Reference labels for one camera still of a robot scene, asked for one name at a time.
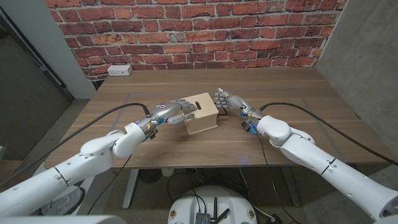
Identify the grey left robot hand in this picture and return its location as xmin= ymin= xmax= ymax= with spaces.
xmin=135 ymin=98 xmax=199 ymax=133

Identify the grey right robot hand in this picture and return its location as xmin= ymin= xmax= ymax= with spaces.
xmin=214 ymin=87 xmax=267 ymax=121

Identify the wooden drawer with red front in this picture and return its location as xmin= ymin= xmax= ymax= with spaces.
xmin=216 ymin=105 xmax=229 ymax=121

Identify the wooden box with slotted lid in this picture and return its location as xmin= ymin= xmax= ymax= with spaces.
xmin=182 ymin=92 xmax=220 ymax=135

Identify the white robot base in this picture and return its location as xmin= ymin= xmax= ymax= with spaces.
xmin=167 ymin=185 xmax=258 ymax=224

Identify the black electronics box with antennas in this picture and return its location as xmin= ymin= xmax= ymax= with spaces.
xmin=195 ymin=196 xmax=231 ymax=224

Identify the white power outlet strip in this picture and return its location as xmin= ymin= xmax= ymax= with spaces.
xmin=106 ymin=64 xmax=133 ymax=77

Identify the black round floor fan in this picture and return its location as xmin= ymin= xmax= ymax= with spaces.
xmin=139 ymin=169 xmax=162 ymax=184

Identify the red brick printed backdrop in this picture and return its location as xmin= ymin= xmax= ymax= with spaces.
xmin=44 ymin=0 xmax=349 ymax=82

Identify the white table leg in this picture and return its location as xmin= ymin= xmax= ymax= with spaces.
xmin=123 ymin=169 xmax=140 ymax=209

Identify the grey table leg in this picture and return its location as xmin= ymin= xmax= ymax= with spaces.
xmin=281 ymin=167 xmax=302 ymax=207

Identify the grey sneaker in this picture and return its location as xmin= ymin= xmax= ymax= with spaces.
xmin=40 ymin=187 xmax=85 ymax=217

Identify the white robot chest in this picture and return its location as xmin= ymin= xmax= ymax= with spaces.
xmin=0 ymin=214 xmax=127 ymax=224

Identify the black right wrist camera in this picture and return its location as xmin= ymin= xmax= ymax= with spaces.
xmin=241 ymin=121 xmax=258 ymax=135

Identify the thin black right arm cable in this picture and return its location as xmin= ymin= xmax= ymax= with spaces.
xmin=256 ymin=133 xmax=299 ymax=224

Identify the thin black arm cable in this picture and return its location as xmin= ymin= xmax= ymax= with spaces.
xmin=256 ymin=133 xmax=299 ymax=224
xmin=86 ymin=154 xmax=133 ymax=215

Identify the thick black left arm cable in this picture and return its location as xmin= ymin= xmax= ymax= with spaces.
xmin=0 ymin=102 xmax=150 ymax=187

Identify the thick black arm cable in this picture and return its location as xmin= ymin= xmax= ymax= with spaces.
xmin=0 ymin=102 xmax=150 ymax=187
xmin=259 ymin=101 xmax=398 ymax=167

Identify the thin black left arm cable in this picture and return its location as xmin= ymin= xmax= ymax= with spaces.
xmin=86 ymin=154 xmax=133 ymax=215

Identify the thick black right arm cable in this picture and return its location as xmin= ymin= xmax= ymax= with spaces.
xmin=259 ymin=101 xmax=398 ymax=167

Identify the white floor cable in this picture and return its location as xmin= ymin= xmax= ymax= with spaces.
xmin=238 ymin=167 xmax=276 ymax=222

